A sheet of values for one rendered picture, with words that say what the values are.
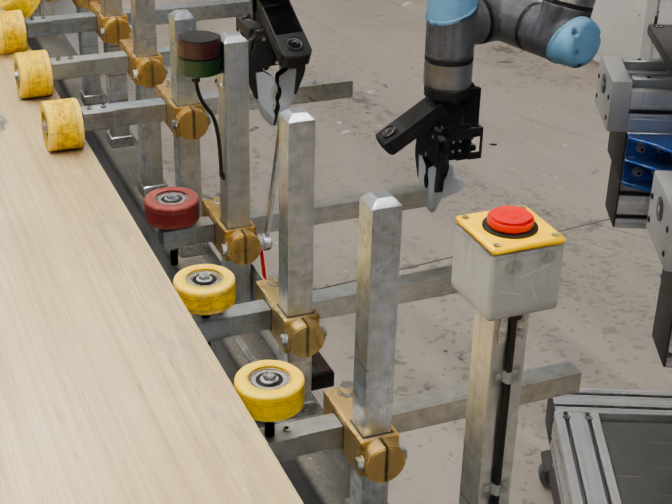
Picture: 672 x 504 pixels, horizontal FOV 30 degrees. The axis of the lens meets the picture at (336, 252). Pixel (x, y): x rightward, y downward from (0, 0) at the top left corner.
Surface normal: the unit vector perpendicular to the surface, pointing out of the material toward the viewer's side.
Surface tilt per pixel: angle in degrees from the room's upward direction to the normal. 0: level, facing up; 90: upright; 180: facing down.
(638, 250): 0
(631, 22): 90
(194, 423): 0
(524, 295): 90
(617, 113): 90
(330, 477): 0
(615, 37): 90
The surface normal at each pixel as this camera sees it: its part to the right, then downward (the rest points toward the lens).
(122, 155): 0.02, -0.88
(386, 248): 0.38, 0.44
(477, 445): -0.92, 0.16
